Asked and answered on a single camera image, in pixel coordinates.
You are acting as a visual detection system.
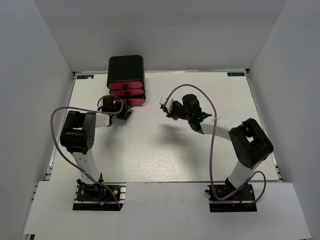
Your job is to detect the pink bottom drawer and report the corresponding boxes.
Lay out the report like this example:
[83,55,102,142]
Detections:
[122,98,145,106]

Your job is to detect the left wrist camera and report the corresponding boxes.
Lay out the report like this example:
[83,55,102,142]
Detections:
[97,96,105,108]

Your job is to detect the black drawer cabinet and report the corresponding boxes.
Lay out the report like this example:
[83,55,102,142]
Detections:
[106,55,146,100]

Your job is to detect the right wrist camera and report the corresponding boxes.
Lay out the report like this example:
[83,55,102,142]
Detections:
[159,95,175,113]

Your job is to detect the pink top drawer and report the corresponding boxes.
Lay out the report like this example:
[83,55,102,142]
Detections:
[107,81,144,90]

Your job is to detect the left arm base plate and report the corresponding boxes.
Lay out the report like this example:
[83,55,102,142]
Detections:
[72,183,127,212]

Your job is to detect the pink drawer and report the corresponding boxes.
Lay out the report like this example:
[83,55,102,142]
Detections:
[122,98,145,106]
[107,81,144,90]
[110,88,145,98]

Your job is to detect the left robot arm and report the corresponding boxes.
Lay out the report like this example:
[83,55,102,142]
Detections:
[59,95,133,200]

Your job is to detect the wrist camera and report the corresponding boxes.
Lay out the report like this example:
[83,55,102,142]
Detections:
[97,96,105,108]
[159,95,175,113]

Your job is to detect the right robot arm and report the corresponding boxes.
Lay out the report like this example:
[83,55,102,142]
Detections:
[161,94,274,201]

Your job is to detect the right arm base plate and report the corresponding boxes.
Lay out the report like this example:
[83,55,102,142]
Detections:
[204,184,257,213]

